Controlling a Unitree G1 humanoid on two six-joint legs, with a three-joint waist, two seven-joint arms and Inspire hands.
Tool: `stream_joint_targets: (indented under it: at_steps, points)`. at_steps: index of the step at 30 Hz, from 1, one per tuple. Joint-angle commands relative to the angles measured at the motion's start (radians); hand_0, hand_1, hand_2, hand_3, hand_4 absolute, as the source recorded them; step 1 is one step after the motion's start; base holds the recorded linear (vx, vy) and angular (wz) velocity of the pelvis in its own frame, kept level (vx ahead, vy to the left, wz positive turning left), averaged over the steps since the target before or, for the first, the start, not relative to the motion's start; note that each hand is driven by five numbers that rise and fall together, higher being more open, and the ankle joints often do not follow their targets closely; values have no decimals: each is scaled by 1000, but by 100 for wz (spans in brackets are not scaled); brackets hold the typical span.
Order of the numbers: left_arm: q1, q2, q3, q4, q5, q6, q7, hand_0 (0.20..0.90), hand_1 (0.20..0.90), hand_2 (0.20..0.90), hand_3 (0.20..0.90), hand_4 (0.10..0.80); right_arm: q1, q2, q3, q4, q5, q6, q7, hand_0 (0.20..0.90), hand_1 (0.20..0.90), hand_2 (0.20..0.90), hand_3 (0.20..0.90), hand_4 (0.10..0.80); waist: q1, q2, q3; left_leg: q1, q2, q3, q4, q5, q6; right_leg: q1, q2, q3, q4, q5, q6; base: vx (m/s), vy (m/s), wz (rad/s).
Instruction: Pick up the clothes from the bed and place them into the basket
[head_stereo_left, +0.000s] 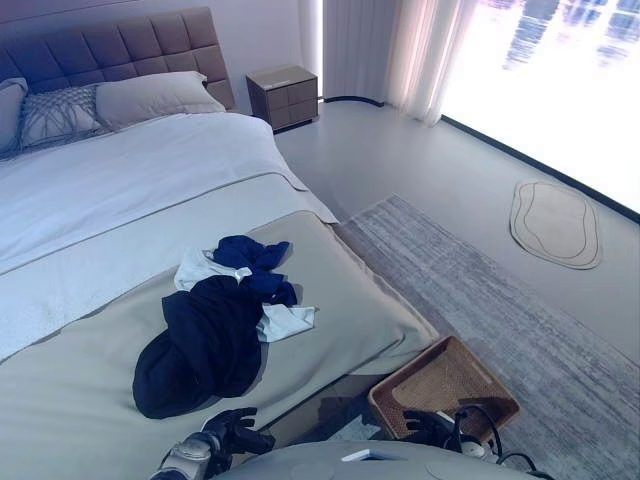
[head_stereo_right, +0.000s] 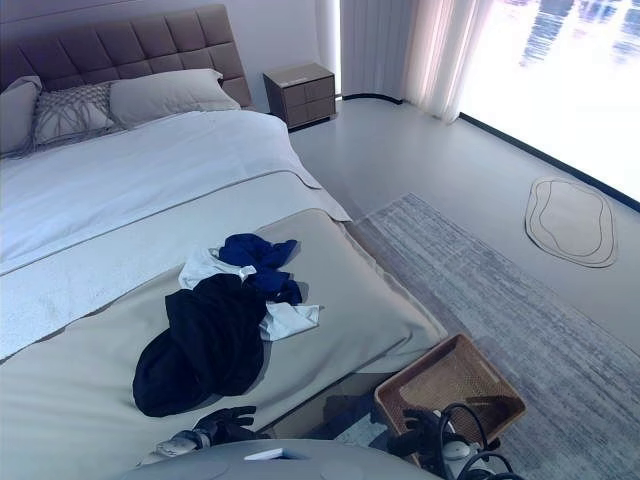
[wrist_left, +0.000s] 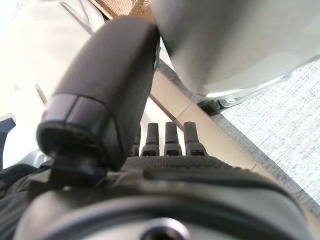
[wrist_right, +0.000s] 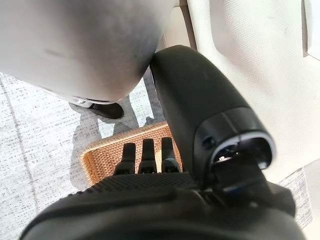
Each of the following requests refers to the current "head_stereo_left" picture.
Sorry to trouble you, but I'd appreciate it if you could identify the beige pillow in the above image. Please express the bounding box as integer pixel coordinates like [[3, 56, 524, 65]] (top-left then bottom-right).
[[94, 70, 226, 132]]

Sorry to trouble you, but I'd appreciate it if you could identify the white garment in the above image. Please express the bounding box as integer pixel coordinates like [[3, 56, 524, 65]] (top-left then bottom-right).
[[173, 246, 319, 344]]

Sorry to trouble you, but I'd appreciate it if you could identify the brown wicker basket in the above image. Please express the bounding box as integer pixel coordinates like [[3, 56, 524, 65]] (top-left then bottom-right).
[[368, 335, 521, 444]]

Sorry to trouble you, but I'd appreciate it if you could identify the beige oval floor mat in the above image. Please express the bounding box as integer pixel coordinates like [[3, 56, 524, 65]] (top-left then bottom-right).
[[509, 180, 603, 271]]

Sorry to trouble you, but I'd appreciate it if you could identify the bright window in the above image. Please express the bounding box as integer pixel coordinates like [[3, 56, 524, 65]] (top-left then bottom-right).
[[443, 0, 640, 216]]

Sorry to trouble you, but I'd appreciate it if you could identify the black window floor rail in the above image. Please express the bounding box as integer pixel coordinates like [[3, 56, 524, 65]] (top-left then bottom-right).
[[323, 94, 640, 224]]

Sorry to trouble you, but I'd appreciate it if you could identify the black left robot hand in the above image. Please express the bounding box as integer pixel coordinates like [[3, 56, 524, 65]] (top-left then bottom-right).
[[199, 407, 276, 456]]

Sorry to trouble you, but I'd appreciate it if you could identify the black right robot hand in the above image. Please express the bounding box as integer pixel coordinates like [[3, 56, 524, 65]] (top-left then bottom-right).
[[402, 409, 457, 446]]

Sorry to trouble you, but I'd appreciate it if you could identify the bed with beige cover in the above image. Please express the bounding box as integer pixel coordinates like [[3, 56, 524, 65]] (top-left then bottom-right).
[[0, 209, 441, 480]]

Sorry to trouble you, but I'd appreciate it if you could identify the white sheer curtain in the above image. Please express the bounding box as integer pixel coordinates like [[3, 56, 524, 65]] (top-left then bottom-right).
[[323, 0, 476, 126]]

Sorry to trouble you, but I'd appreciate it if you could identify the grey striped rug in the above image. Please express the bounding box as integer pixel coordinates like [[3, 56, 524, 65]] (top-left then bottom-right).
[[294, 194, 640, 480]]

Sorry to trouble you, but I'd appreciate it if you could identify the grey robot torso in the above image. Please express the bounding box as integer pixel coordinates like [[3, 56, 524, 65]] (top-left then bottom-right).
[[209, 439, 551, 480]]

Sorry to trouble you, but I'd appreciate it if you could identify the brown nightstand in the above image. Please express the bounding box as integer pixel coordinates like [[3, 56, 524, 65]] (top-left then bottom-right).
[[245, 66, 320, 134]]

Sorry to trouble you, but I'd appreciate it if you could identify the grey patterned pillow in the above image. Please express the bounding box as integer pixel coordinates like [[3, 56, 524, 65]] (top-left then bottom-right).
[[18, 83, 114, 150]]

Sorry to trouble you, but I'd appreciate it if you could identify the black garment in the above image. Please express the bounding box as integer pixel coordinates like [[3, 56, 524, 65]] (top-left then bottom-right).
[[132, 274, 267, 420]]

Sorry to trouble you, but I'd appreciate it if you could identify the brown padded headboard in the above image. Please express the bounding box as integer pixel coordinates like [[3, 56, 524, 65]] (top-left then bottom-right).
[[0, 5, 236, 111]]

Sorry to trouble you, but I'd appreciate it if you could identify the white duvet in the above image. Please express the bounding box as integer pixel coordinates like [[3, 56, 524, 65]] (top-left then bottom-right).
[[0, 112, 342, 364]]

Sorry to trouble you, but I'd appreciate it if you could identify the vertical wall light strip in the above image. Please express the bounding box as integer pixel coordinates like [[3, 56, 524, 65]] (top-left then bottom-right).
[[310, 0, 326, 104]]

